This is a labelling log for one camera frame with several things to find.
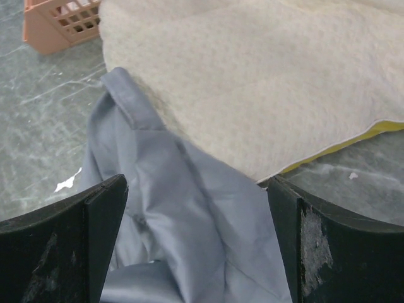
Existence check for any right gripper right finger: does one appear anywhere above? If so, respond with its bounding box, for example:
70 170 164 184
268 177 403 302

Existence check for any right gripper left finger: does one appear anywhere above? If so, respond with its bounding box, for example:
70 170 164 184
1 175 128 303

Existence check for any grey pillowcase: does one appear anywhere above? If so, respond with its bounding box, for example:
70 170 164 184
80 68 291 303

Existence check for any cream yellow pillow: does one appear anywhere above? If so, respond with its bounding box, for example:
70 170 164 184
98 1 403 181

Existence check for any orange plastic file organizer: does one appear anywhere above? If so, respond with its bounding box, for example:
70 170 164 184
22 0 100 55

